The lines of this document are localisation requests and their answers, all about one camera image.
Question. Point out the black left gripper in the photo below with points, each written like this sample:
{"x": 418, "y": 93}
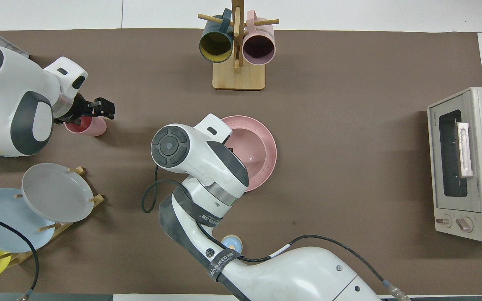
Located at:
{"x": 78, "y": 109}

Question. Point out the pink tumbler cup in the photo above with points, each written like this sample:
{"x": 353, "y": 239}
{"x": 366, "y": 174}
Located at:
{"x": 92, "y": 127}

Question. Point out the pink bowl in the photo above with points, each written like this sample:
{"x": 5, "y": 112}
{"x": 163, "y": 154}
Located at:
{"x": 247, "y": 146}

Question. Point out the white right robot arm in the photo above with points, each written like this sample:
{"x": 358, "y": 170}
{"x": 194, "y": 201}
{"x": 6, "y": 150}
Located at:
{"x": 207, "y": 167}

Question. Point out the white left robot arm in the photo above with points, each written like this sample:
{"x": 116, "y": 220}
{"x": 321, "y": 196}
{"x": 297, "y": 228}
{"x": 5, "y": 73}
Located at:
{"x": 11, "y": 96}

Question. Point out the grey plate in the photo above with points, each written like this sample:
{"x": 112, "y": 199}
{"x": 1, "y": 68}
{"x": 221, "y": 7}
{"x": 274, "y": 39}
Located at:
{"x": 57, "y": 192}

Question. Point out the wooden plate rack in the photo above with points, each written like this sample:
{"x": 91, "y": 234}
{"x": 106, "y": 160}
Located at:
{"x": 63, "y": 228}

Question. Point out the dark teal mug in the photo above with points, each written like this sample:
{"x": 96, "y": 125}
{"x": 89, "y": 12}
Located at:
{"x": 216, "y": 44}

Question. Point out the wooden mug tree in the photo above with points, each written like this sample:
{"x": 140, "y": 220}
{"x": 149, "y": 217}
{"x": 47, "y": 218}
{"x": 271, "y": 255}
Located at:
{"x": 238, "y": 77}

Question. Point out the light blue plate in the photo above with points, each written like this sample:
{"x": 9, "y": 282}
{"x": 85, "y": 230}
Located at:
{"x": 2, "y": 209}

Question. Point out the pink mug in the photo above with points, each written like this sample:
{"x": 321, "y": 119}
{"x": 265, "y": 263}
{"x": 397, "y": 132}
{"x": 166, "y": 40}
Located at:
{"x": 259, "y": 47}

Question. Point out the pink speckled plate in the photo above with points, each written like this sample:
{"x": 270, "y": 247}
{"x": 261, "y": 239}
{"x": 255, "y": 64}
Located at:
{"x": 268, "y": 146}

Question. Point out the brown table mat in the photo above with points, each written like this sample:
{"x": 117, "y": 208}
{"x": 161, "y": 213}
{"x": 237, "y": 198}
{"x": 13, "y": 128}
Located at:
{"x": 349, "y": 188}

